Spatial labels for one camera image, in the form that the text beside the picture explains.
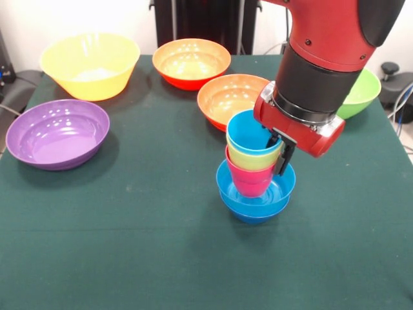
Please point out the black plug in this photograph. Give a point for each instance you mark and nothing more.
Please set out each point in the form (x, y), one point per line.
(283, 48)

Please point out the purple bowl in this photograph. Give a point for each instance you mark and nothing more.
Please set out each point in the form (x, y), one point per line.
(55, 139)

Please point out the orange bowl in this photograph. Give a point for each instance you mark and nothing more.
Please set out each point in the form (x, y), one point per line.
(190, 61)
(222, 100)

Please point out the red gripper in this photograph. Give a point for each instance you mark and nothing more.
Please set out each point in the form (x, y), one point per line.
(297, 134)

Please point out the light blue cup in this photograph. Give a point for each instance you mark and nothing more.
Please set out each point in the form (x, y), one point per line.
(245, 132)

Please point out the dark blue bowl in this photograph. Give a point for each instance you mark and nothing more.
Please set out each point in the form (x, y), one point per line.
(255, 216)

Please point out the yellow-green cup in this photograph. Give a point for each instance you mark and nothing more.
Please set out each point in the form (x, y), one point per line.
(255, 159)

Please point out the light green bowl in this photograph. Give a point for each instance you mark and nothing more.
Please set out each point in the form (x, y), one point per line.
(361, 97)

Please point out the large yellow bowl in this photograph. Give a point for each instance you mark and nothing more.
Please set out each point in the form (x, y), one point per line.
(90, 84)

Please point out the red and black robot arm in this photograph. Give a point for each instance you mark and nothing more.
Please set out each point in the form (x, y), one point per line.
(329, 48)

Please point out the black chair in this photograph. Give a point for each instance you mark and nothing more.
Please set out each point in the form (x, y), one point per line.
(19, 87)

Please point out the black rounded base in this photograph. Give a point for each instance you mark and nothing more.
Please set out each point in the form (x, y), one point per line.
(395, 92)

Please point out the dark green tablecloth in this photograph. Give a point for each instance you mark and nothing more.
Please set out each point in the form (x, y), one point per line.
(206, 258)

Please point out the light blue bowl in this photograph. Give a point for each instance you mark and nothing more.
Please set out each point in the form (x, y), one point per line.
(226, 190)

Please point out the black knob clamp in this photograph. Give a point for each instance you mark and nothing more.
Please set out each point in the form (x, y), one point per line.
(389, 68)

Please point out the red cup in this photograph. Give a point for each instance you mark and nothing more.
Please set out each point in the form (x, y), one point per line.
(250, 184)

